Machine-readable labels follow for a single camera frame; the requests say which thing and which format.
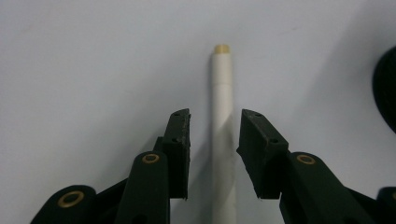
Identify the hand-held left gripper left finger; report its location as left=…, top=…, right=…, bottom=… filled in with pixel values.
left=115, top=107, right=191, bottom=224

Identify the black mesh pen holder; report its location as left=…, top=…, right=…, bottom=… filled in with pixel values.
left=371, top=45, right=396, bottom=135

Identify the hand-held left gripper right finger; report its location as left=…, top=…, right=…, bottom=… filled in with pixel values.
left=235, top=108, right=375, bottom=224

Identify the white table mat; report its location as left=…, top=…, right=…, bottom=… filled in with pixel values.
left=0, top=0, right=396, bottom=224

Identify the white pen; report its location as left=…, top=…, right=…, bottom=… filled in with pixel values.
left=209, top=43, right=238, bottom=224

